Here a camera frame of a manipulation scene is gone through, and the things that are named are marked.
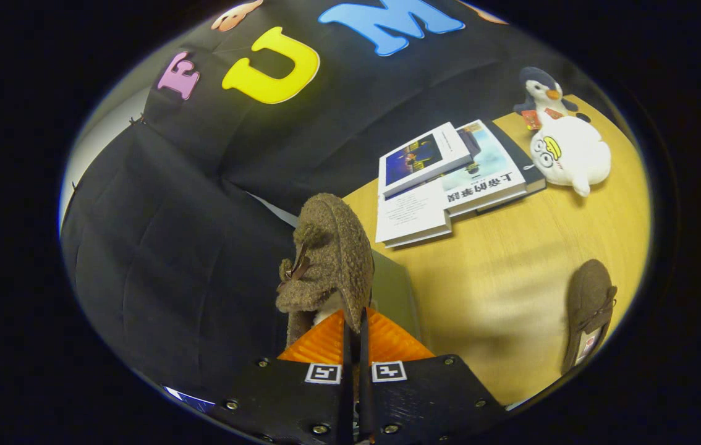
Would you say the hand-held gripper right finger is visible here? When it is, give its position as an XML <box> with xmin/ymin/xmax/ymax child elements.
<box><xmin>360</xmin><ymin>307</ymin><xmax>506</xmax><ymax>445</ymax></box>

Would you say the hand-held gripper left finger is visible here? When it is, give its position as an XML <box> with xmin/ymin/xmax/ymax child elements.
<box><xmin>211</xmin><ymin>307</ymin><xmax>354</xmax><ymax>445</ymax></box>

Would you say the green fabric storage box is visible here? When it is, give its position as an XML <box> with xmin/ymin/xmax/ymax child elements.
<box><xmin>370</xmin><ymin>249</ymin><xmax>422</xmax><ymax>341</ymax></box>

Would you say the brown fuzzy shoe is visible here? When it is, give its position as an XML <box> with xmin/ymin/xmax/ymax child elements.
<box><xmin>274</xmin><ymin>193</ymin><xmax>376</xmax><ymax>347</ymax></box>
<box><xmin>561</xmin><ymin>259</ymin><xmax>618</xmax><ymax>375</ymax></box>

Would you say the plain white book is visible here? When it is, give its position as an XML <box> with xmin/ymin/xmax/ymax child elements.
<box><xmin>375</xmin><ymin>182</ymin><xmax>453</xmax><ymax>248</ymax></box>

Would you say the light blue cover book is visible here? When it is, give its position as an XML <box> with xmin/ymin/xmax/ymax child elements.
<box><xmin>440</xmin><ymin>119</ymin><xmax>527</xmax><ymax>217</ymax></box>

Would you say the black book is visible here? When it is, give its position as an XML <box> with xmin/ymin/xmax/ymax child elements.
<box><xmin>477</xmin><ymin>121</ymin><xmax>547</xmax><ymax>214</ymax></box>

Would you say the white seal plush toy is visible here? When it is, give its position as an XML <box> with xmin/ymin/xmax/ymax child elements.
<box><xmin>530</xmin><ymin>115</ymin><xmax>612</xmax><ymax>197</ymax></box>

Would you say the penguin plush toy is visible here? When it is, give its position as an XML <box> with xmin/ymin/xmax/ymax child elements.
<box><xmin>513</xmin><ymin>66</ymin><xmax>591</xmax><ymax>130</ymax></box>

